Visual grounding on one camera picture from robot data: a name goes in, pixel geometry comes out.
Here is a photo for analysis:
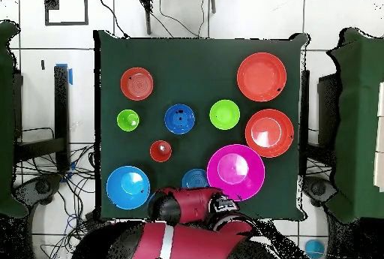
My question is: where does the dark blue bowl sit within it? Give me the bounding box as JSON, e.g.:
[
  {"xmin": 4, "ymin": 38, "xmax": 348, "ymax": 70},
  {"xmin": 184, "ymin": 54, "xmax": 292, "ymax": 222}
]
[{"xmin": 163, "ymin": 103, "xmax": 197, "ymax": 135}]

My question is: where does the orange cup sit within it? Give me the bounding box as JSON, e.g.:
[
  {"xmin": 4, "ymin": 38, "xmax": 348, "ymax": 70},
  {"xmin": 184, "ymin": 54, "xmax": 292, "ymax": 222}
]
[{"xmin": 149, "ymin": 140, "xmax": 173, "ymax": 163}]

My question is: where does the small light blue bowl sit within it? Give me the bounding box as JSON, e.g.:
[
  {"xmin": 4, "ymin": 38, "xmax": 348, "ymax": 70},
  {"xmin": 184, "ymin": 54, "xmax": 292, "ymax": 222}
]
[{"xmin": 181, "ymin": 167, "xmax": 210, "ymax": 190}]

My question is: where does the large pink bowl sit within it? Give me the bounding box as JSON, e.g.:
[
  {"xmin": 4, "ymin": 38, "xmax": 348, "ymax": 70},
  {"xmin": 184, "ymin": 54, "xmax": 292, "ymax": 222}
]
[{"xmin": 205, "ymin": 143, "xmax": 266, "ymax": 202}]

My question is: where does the green bowl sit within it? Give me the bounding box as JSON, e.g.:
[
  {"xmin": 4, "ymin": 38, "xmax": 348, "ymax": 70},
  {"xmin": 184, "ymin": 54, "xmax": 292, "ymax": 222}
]
[{"xmin": 208, "ymin": 99, "xmax": 241, "ymax": 131}]

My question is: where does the green cup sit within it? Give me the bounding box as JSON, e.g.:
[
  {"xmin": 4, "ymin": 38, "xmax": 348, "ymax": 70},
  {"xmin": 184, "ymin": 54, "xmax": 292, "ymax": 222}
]
[{"xmin": 116, "ymin": 109, "xmax": 140, "ymax": 132}]

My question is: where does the dark green tablecloth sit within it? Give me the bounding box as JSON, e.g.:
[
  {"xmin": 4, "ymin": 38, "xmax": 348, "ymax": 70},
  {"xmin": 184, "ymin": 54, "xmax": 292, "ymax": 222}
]
[{"xmin": 93, "ymin": 29, "xmax": 310, "ymax": 222}]

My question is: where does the small orange bowl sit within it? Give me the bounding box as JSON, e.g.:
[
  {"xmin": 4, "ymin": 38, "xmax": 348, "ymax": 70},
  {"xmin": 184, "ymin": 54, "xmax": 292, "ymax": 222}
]
[{"xmin": 120, "ymin": 67, "xmax": 155, "ymax": 101}]

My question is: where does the large orange bowl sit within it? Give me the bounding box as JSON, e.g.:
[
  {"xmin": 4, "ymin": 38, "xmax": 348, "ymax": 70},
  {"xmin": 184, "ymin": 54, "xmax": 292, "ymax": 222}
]
[
  {"xmin": 236, "ymin": 52, "xmax": 288, "ymax": 103},
  {"xmin": 244, "ymin": 108, "xmax": 295, "ymax": 158}
]

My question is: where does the large light blue bowl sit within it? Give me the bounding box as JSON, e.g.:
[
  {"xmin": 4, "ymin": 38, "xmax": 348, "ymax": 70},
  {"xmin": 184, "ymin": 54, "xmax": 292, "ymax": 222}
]
[{"xmin": 106, "ymin": 165, "xmax": 152, "ymax": 211}]

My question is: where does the black metal stand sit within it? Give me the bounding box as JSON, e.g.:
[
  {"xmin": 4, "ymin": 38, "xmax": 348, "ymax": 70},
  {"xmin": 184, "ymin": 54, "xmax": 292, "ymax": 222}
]
[{"xmin": 133, "ymin": 0, "xmax": 218, "ymax": 36}]

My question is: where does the dark grey floor base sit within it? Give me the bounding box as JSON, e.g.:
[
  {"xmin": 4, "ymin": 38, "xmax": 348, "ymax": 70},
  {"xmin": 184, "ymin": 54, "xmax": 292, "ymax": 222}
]
[
  {"xmin": 302, "ymin": 176, "xmax": 338, "ymax": 209},
  {"xmin": 11, "ymin": 174, "xmax": 64, "ymax": 209}
]

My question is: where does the neighbouring green cloth table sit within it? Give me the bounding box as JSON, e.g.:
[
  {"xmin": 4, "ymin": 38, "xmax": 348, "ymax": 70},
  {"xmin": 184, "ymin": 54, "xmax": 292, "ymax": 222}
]
[
  {"xmin": 325, "ymin": 27, "xmax": 384, "ymax": 224},
  {"xmin": 0, "ymin": 20, "xmax": 29, "ymax": 219}
]

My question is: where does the light blue bowl on floor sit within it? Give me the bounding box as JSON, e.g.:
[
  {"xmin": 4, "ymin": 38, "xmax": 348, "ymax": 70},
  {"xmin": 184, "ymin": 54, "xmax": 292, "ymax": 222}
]
[{"xmin": 304, "ymin": 239, "xmax": 327, "ymax": 259}]

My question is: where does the black table frame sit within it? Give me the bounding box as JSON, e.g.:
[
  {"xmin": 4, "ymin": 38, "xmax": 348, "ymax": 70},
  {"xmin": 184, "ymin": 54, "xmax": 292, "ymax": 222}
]
[
  {"xmin": 13, "ymin": 64, "xmax": 71, "ymax": 173},
  {"xmin": 298, "ymin": 69, "xmax": 311, "ymax": 179}
]

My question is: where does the tangle of cables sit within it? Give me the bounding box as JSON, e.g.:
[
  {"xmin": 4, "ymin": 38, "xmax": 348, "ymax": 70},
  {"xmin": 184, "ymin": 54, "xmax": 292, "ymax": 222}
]
[{"xmin": 13, "ymin": 126, "xmax": 103, "ymax": 259}]

